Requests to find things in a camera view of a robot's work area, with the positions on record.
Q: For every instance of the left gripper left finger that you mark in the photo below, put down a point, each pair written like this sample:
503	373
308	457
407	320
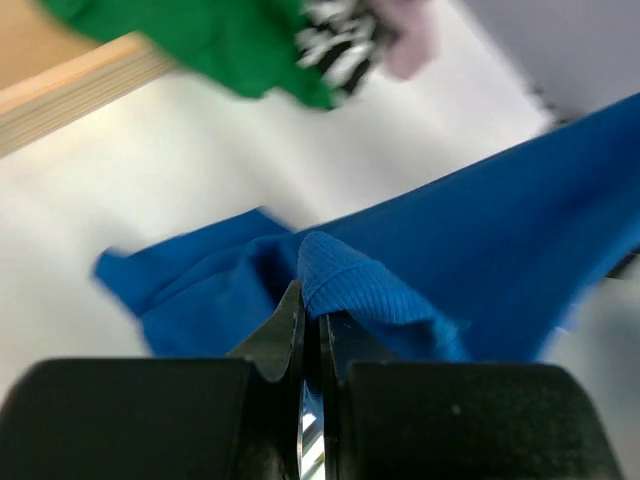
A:
235	417

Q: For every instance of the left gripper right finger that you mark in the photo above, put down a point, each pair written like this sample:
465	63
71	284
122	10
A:
385	418

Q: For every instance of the blue tank top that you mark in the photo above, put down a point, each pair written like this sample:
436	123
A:
481	265

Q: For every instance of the green tank top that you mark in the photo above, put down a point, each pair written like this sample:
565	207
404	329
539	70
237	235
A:
246	46

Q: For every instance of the black white striped tank top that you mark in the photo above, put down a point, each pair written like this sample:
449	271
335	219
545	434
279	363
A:
343	41

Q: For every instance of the mauve pink tank top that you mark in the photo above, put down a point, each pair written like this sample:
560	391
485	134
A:
413	35

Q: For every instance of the wooden clothes rack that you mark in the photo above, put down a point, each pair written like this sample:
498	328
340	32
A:
51	77

